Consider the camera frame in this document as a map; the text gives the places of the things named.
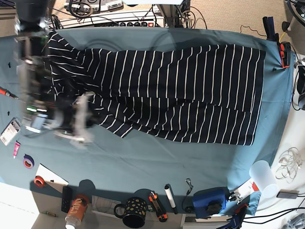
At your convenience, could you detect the black remote control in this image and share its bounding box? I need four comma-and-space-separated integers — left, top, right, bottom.
61, 186, 72, 213

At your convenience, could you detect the blue clamp block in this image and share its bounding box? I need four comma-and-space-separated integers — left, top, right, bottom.
192, 187, 227, 219

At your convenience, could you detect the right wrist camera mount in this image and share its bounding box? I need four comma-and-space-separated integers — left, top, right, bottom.
54, 92, 94, 149

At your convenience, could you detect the translucent plastic cup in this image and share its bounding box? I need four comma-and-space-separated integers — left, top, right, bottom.
249, 160, 279, 198

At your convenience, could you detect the white paper sheet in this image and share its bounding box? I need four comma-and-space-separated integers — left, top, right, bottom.
36, 164, 69, 186

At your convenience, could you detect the blue black clamp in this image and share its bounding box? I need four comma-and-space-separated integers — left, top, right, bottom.
263, 16, 279, 42

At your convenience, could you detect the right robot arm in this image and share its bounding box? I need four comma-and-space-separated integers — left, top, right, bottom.
15, 0, 75, 137

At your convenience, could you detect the navy white striped t-shirt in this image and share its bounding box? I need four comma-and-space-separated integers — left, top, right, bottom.
44, 31, 266, 146

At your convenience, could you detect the teal table cloth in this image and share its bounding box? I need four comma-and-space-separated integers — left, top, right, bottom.
0, 27, 293, 204

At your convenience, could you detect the white cable bundle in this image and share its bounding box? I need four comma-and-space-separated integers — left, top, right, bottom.
275, 147, 303, 184

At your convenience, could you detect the orange tape roll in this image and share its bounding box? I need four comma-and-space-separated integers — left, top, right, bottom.
33, 176, 46, 188

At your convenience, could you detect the pink glue tube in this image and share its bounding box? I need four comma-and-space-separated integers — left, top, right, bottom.
13, 141, 21, 159

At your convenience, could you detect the white black marker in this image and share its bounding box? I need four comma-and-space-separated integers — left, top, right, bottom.
164, 184, 178, 214

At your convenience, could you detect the orange handled screwdriver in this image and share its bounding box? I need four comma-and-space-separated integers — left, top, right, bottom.
0, 88, 19, 100

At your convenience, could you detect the black lanyard with clip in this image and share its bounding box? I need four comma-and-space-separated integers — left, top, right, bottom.
182, 177, 194, 214

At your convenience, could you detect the white red card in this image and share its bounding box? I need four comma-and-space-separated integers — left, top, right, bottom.
234, 178, 259, 199

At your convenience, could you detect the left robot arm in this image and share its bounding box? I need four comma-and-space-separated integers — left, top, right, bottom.
294, 59, 305, 95

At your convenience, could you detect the grey small box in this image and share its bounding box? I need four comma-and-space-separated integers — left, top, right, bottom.
276, 190, 298, 199

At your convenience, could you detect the black mug yellow pattern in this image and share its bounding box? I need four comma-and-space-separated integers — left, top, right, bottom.
113, 197, 147, 229

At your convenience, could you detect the orange black utility knife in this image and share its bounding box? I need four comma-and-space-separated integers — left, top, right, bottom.
149, 191, 168, 223

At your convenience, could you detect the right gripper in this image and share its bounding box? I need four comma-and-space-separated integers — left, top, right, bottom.
51, 105, 75, 133

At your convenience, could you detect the orange black table clamp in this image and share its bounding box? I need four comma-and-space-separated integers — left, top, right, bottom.
279, 42, 291, 69

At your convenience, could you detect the white power strip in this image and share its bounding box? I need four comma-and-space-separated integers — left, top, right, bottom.
60, 9, 165, 29

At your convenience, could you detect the orange drink bottle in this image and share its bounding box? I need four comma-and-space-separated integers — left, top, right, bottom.
65, 194, 89, 229

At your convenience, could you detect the purple tape roll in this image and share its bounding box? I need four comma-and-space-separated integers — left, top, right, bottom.
23, 154, 34, 169

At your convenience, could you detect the clear plastic screw box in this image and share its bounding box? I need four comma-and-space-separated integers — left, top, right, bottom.
0, 117, 22, 146

